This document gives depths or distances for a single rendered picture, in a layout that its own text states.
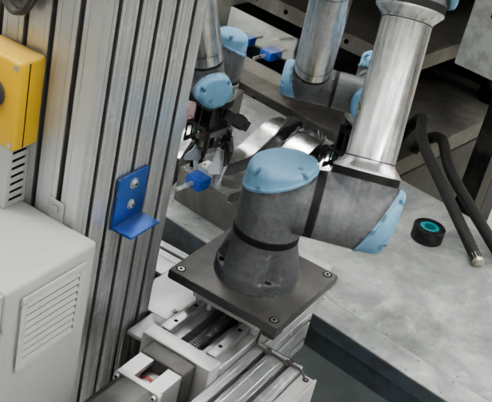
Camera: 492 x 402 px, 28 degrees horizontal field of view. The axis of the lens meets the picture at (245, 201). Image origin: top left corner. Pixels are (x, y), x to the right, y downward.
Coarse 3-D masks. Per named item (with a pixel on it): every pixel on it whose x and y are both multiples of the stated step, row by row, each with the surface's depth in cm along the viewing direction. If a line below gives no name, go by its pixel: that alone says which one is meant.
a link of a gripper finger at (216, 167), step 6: (222, 150) 225; (216, 156) 224; (222, 156) 225; (216, 162) 225; (222, 162) 226; (210, 168) 224; (216, 168) 226; (222, 168) 227; (210, 174) 225; (216, 174) 227; (222, 174) 228; (216, 180) 229
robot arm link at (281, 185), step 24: (264, 168) 162; (288, 168) 162; (312, 168) 163; (264, 192) 162; (288, 192) 161; (312, 192) 162; (240, 216) 167; (264, 216) 164; (288, 216) 163; (312, 216) 162; (264, 240) 166; (288, 240) 167
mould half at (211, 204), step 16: (272, 128) 252; (240, 144) 250; (256, 144) 249; (288, 144) 248; (304, 144) 248; (224, 176) 234; (240, 176) 236; (176, 192) 237; (192, 192) 233; (208, 192) 230; (224, 192) 227; (192, 208) 235; (208, 208) 231; (224, 208) 228; (224, 224) 230
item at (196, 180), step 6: (204, 162) 232; (210, 162) 233; (198, 168) 231; (204, 168) 230; (192, 174) 229; (198, 174) 229; (204, 174) 230; (186, 180) 229; (192, 180) 228; (198, 180) 227; (204, 180) 228; (210, 180) 229; (180, 186) 225; (186, 186) 226; (192, 186) 228; (198, 186) 227; (204, 186) 229
